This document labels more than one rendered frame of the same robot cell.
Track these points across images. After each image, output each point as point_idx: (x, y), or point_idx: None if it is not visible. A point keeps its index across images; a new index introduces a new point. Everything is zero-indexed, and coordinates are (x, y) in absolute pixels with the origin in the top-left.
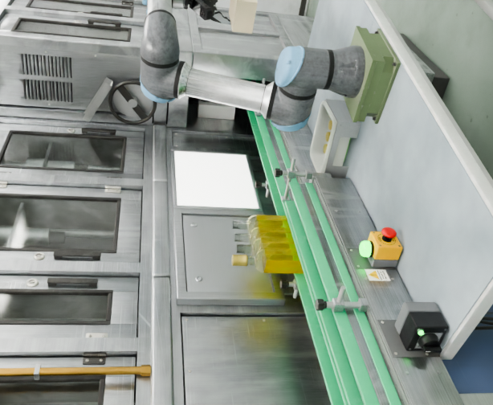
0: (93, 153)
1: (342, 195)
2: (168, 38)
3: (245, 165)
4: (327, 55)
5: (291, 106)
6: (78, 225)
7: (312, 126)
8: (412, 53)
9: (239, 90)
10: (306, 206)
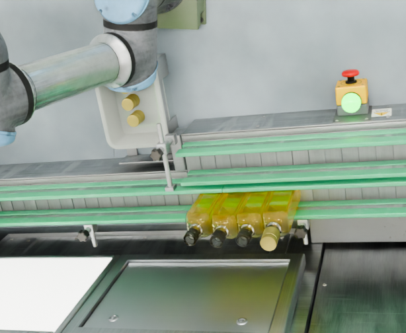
0: None
1: (227, 123)
2: None
3: (3, 260)
4: None
5: (150, 42)
6: None
7: (32, 156)
8: None
9: (89, 57)
10: (235, 146)
